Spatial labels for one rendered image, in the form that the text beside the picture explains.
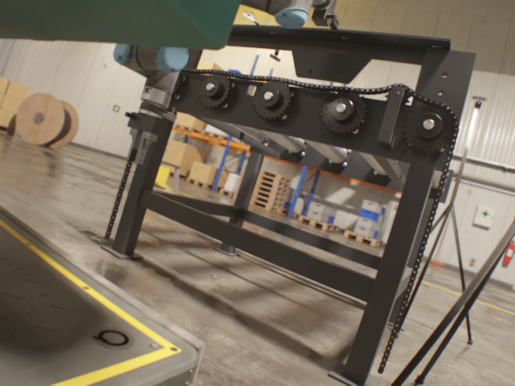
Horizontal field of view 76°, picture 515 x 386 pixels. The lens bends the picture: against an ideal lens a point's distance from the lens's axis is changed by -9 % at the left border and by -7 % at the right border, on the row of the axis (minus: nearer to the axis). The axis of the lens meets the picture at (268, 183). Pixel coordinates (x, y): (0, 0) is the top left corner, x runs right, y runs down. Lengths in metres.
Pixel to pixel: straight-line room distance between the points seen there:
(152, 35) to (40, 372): 0.30
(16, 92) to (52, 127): 1.33
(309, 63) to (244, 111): 0.33
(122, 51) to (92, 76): 11.52
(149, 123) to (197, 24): 0.85
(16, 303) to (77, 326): 0.07
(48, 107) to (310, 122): 6.70
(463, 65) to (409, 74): 10.06
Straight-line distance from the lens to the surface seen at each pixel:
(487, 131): 10.74
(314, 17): 1.28
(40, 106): 7.79
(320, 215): 9.30
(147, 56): 1.02
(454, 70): 1.34
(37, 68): 11.76
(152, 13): 0.30
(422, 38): 1.34
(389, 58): 1.41
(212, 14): 0.30
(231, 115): 1.54
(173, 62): 0.99
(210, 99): 1.57
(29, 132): 7.82
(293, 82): 1.39
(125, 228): 1.80
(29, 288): 0.49
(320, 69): 1.45
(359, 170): 2.24
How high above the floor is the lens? 0.51
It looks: 1 degrees up
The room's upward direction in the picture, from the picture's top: 18 degrees clockwise
